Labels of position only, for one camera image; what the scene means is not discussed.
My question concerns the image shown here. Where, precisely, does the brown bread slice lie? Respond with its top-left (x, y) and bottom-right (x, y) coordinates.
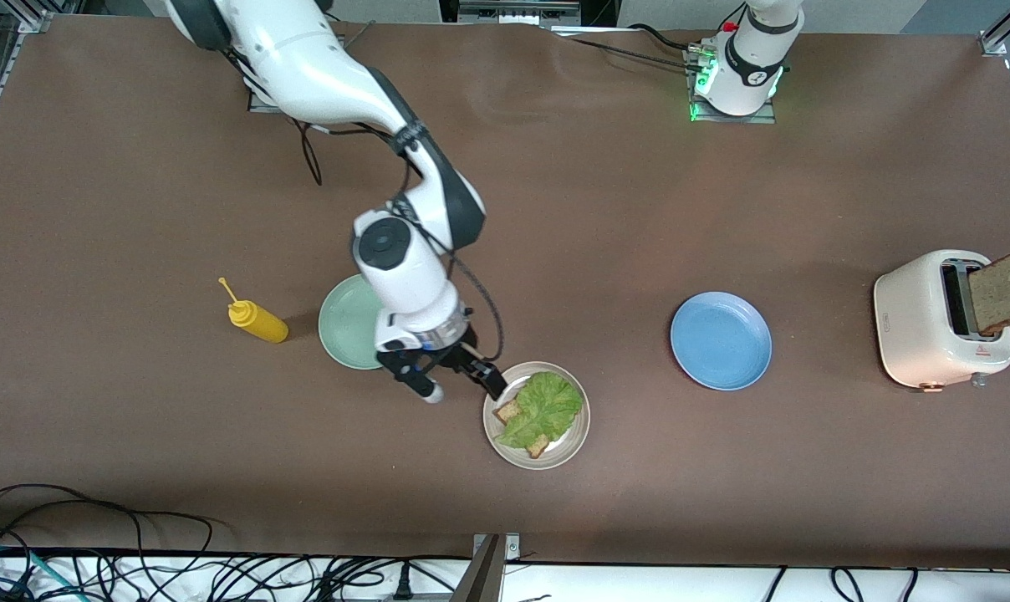
top-left (493, 400), bottom-right (552, 459)
top-left (969, 250), bottom-right (1010, 335)

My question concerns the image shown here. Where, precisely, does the green lettuce leaf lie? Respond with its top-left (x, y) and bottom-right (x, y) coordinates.
top-left (495, 371), bottom-right (584, 450)

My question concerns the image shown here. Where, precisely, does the yellow squeeze bottle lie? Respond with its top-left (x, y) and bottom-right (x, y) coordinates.
top-left (217, 277), bottom-right (289, 344)

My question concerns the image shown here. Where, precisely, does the beige plate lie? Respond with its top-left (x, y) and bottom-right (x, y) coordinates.
top-left (482, 361), bottom-right (591, 471)

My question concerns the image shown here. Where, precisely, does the mint green plate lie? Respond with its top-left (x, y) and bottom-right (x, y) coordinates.
top-left (318, 273), bottom-right (390, 371)

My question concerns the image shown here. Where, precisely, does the blue plate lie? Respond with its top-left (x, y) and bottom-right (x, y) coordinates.
top-left (670, 291), bottom-right (773, 391)

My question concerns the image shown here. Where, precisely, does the cream toaster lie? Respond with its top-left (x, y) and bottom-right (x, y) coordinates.
top-left (873, 249), bottom-right (1010, 393)

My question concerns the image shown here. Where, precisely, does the brown table mat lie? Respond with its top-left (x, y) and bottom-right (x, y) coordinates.
top-left (0, 15), bottom-right (1010, 571)

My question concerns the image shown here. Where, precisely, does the short aluminium profile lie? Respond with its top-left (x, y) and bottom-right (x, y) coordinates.
top-left (980, 0), bottom-right (1010, 58)

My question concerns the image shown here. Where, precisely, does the black and silver device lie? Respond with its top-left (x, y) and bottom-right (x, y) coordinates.
top-left (438, 0), bottom-right (621, 30)

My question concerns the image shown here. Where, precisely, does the grey metal bracket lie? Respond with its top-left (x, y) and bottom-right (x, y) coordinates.
top-left (472, 533), bottom-right (521, 563)

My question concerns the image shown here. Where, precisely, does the dark metal post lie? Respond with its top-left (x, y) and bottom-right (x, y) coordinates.
top-left (451, 535), bottom-right (506, 602)

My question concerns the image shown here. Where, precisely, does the thin black base cable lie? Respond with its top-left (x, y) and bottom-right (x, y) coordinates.
top-left (568, 38), bottom-right (702, 69)

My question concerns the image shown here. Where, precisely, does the thick black base cable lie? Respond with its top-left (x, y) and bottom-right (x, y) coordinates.
top-left (626, 23), bottom-right (706, 53)

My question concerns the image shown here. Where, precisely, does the long looped black cable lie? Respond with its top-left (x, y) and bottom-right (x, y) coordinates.
top-left (0, 483), bottom-right (215, 602)

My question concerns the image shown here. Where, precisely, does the teal cable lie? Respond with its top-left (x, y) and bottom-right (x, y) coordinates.
top-left (0, 543), bottom-right (54, 596)

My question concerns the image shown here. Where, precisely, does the long aluminium frame rail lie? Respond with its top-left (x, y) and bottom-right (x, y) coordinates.
top-left (0, 8), bottom-right (54, 168)

